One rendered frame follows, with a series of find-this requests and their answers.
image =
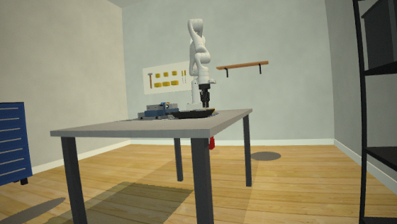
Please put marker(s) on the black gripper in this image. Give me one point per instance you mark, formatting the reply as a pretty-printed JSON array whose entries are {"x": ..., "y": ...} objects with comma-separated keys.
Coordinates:
[{"x": 204, "y": 94}]

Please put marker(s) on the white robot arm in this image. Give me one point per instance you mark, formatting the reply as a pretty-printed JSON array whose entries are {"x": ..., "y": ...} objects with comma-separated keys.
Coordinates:
[{"x": 196, "y": 25}]

